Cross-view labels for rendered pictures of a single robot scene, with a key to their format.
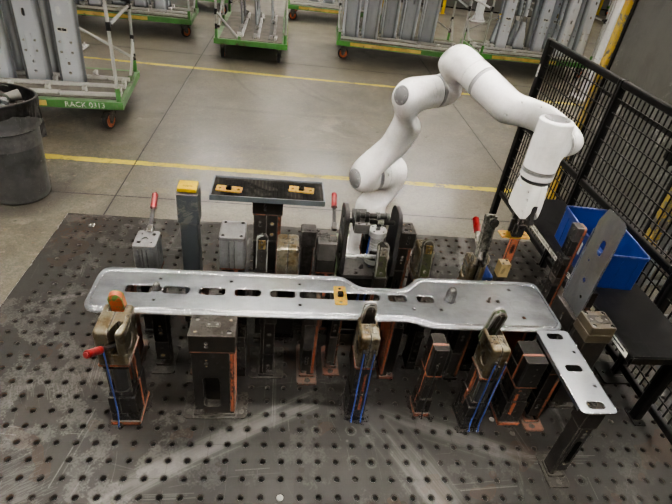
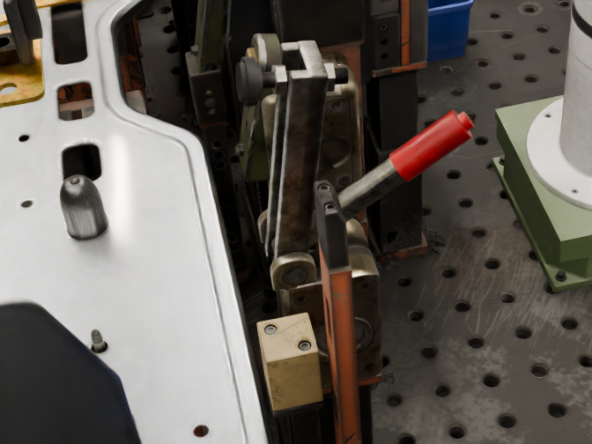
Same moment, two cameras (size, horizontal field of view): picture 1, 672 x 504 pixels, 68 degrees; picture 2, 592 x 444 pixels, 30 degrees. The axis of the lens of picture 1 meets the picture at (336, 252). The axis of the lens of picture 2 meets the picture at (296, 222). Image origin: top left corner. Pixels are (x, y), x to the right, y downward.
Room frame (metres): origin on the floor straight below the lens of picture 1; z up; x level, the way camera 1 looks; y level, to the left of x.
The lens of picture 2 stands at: (1.37, -0.99, 1.60)
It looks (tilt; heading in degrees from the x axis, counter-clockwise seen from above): 45 degrees down; 91
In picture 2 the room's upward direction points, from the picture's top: 6 degrees counter-clockwise
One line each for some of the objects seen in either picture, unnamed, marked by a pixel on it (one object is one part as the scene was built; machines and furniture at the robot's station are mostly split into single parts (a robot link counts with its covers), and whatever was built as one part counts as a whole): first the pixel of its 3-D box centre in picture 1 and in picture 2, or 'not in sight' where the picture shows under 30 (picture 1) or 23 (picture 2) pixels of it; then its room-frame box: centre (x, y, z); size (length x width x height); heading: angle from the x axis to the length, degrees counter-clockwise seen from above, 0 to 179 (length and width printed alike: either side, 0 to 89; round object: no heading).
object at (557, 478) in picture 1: (571, 439); not in sight; (0.86, -0.70, 0.84); 0.11 x 0.06 x 0.29; 9
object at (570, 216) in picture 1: (597, 245); not in sight; (1.48, -0.89, 1.10); 0.30 x 0.17 x 0.13; 3
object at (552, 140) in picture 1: (549, 143); not in sight; (1.21, -0.49, 1.53); 0.09 x 0.08 x 0.13; 128
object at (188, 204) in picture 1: (191, 245); not in sight; (1.40, 0.50, 0.92); 0.08 x 0.08 x 0.44; 9
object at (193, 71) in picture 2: (372, 309); (221, 175); (1.28, -0.15, 0.84); 0.04 x 0.03 x 0.29; 99
